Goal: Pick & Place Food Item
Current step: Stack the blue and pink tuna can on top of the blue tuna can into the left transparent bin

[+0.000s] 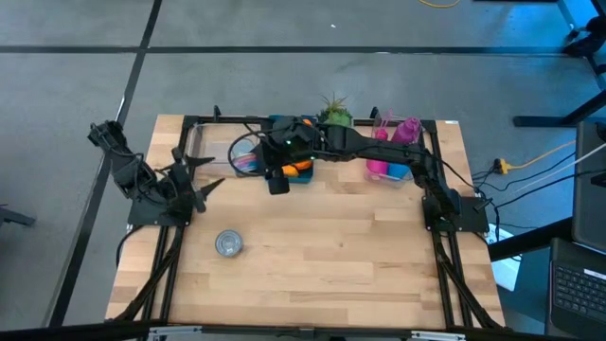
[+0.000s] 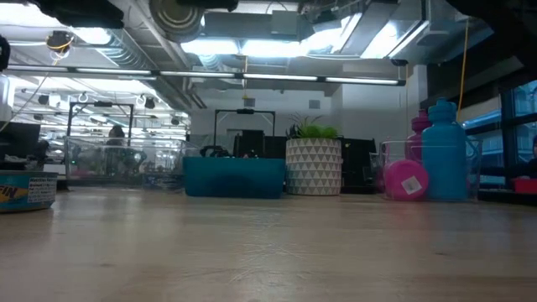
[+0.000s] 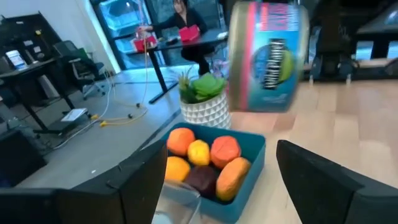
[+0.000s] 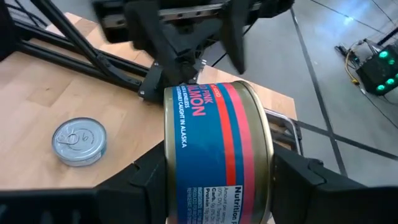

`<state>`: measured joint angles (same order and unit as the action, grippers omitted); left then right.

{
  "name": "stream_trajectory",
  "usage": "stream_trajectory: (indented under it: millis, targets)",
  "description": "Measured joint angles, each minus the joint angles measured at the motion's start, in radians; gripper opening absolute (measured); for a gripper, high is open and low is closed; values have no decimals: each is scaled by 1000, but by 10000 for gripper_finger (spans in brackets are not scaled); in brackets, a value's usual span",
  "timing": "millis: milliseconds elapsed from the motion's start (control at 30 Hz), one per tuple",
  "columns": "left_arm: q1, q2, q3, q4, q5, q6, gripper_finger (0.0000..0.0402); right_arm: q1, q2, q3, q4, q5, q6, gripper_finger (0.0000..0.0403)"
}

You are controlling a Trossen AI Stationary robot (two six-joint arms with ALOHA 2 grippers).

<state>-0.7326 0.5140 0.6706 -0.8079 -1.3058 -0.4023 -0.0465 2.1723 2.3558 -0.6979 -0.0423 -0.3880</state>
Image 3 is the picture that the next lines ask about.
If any black floor case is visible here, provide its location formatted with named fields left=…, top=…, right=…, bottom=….
left=0, top=129, right=48, bottom=188

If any succulent in patterned pot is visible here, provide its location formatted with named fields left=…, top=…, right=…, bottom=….
left=178, top=68, right=232, bottom=130

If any white cable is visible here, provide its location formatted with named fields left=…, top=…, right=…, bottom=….
left=52, top=71, right=113, bottom=151

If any red bag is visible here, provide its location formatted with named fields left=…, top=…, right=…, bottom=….
left=178, top=24, right=201, bottom=43
left=133, top=34, right=158, bottom=53

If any white flat floor device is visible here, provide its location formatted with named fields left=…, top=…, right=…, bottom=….
left=60, top=107, right=89, bottom=123

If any black office chair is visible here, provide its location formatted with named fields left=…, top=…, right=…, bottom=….
left=52, top=40, right=107, bottom=101

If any yellow hanging cable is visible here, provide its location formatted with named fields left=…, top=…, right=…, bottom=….
left=136, top=27, right=150, bottom=108

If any black work desk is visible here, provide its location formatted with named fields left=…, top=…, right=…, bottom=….
left=0, top=57, right=77, bottom=135

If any black desk top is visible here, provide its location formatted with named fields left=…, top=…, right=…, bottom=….
left=124, top=28, right=230, bottom=57

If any yellow extension cord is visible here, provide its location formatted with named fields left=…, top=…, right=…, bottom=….
left=90, top=107, right=149, bottom=128

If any black wall board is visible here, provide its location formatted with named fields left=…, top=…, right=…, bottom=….
left=0, top=11, right=63, bottom=71

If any wide clear plastic bin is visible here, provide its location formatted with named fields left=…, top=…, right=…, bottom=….
left=151, top=180, right=203, bottom=224

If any dark maroon toy fruit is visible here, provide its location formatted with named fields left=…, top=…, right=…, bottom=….
left=185, top=165, right=219, bottom=199

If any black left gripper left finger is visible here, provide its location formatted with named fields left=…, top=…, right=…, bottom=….
left=55, top=140, right=169, bottom=224

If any teal plastic tray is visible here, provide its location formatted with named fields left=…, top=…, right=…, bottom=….
left=160, top=121, right=267, bottom=224

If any orange bumpy toy food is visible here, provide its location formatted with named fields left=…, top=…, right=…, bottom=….
left=215, top=157, right=252, bottom=202

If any red-orange wrinkled toy fruit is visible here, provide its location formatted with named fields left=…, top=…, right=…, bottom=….
left=210, top=135, right=242, bottom=170

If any yellow toy lemon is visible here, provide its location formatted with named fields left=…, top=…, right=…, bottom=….
left=187, top=139, right=211, bottom=167

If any black side table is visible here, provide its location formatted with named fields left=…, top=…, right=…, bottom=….
left=354, top=0, right=398, bottom=60

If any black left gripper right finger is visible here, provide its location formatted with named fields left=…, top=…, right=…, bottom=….
left=275, top=139, right=398, bottom=224

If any person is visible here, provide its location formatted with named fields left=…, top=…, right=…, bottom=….
left=139, top=0, right=218, bottom=76

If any gold-lid blue label can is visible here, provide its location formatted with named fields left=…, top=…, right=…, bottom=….
left=228, top=1, right=310, bottom=113

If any orange toy fruit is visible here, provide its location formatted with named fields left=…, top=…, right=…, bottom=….
left=167, top=127, right=197, bottom=157

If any black desk leg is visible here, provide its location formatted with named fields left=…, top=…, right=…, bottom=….
left=147, top=49, right=180, bottom=105

